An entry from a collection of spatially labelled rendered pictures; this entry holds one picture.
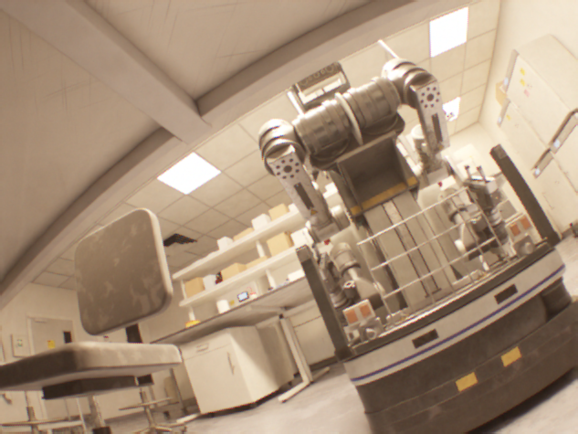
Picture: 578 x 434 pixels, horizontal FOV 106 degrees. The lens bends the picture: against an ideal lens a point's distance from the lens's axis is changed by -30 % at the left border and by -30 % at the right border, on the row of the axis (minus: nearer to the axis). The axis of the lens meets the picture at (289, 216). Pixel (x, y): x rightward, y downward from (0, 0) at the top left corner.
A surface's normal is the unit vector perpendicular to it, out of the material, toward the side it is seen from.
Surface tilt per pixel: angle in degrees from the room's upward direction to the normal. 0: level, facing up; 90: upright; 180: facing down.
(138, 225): 90
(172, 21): 180
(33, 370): 90
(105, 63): 180
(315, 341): 90
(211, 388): 90
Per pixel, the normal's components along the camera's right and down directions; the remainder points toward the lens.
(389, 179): -0.33, -0.29
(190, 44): 0.35, 0.84
